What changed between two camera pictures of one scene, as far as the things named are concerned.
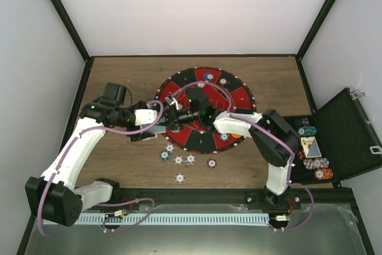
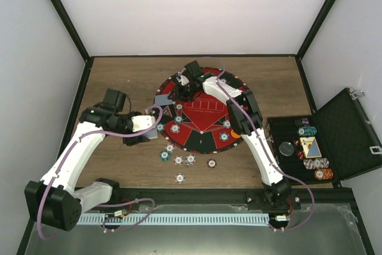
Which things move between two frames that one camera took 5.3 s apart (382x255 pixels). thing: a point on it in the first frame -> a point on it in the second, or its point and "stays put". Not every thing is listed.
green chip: (224, 137) stays put
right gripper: (173, 121) -> (179, 94)
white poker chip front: (179, 178) stays put
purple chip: (178, 159) stays put
